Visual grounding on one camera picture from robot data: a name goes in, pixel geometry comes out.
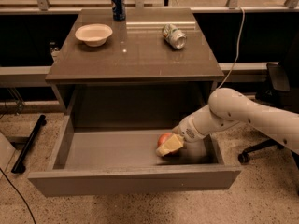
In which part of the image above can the metal window railing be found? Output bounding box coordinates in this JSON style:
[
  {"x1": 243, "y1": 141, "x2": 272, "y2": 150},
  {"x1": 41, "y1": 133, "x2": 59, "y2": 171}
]
[{"x1": 0, "y1": 0, "x2": 299, "y2": 16}]

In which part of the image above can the red apple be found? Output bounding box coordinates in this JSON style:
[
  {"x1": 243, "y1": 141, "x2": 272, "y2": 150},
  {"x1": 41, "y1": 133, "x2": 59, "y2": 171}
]
[{"x1": 157, "y1": 133, "x2": 172, "y2": 147}]

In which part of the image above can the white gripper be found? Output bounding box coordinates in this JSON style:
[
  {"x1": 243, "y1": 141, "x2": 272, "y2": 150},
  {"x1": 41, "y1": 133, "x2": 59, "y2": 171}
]
[{"x1": 156, "y1": 114, "x2": 206, "y2": 157}]

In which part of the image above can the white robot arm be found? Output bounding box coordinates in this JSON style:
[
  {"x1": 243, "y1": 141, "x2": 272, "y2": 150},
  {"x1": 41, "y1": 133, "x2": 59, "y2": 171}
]
[{"x1": 156, "y1": 88, "x2": 299, "y2": 157}]

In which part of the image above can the white cable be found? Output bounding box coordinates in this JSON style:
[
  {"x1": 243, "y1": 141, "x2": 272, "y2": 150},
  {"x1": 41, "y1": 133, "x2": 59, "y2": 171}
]
[{"x1": 215, "y1": 6, "x2": 246, "y2": 91}]

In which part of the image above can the blue soda can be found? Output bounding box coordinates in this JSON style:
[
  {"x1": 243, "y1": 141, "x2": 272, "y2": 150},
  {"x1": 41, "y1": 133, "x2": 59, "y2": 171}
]
[{"x1": 111, "y1": 0, "x2": 126, "y2": 21}]

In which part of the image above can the black metal bar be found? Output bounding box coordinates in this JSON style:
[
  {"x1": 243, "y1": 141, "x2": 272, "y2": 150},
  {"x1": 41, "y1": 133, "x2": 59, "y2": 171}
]
[{"x1": 11, "y1": 115, "x2": 47, "y2": 174}]

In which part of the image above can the white paper bowl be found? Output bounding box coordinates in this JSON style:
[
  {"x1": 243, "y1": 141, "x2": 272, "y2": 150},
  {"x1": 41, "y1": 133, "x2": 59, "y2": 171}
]
[{"x1": 75, "y1": 24, "x2": 113, "y2": 47}]

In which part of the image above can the grey cabinet with counter top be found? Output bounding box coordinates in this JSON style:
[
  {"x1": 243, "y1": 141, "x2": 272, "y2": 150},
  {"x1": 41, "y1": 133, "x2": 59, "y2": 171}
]
[{"x1": 46, "y1": 8, "x2": 223, "y2": 130}]

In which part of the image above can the black office chair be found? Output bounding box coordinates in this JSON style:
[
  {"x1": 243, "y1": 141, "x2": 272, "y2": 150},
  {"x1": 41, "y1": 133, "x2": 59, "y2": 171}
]
[{"x1": 237, "y1": 35, "x2": 299, "y2": 196}]

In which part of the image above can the crushed silver green can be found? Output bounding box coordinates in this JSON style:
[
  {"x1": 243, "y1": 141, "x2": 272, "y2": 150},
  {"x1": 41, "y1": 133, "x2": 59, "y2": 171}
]
[{"x1": 162, "y1": 24, "x2": 187, "y2": 49}]

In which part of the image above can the open grey top drawer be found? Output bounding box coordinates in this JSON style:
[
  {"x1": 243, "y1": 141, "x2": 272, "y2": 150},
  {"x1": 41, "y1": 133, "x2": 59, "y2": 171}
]
[{"x1": 27, "y1": 83, "x2": 242, "y2": 198}]

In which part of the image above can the black floor cable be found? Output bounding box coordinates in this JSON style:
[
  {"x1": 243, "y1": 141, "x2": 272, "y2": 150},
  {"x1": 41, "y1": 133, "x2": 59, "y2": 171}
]
[{"x1": 0, "y1": 167, "x2": 37, "y2": 224}]

